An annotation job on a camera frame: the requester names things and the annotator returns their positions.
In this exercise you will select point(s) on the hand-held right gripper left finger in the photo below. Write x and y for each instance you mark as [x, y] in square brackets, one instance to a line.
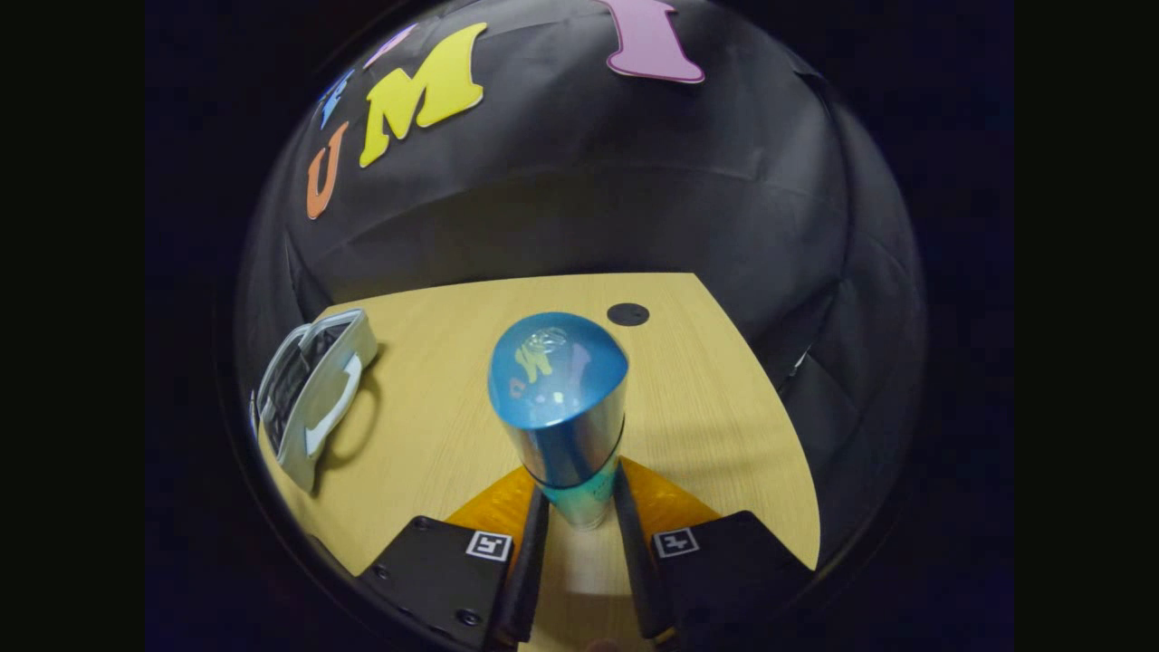
[534, 561]

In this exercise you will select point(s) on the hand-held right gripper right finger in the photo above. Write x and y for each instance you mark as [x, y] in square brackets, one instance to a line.
[634, 561]

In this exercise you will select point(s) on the blue skin care bottle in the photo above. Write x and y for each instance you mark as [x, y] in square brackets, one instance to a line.
[561, 407]

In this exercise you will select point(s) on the small pale blue suitcase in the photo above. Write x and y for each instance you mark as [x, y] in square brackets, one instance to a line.
[312, 407]

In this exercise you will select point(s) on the black backdrop cloth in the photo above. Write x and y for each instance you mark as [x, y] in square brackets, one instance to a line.
[589, 181]

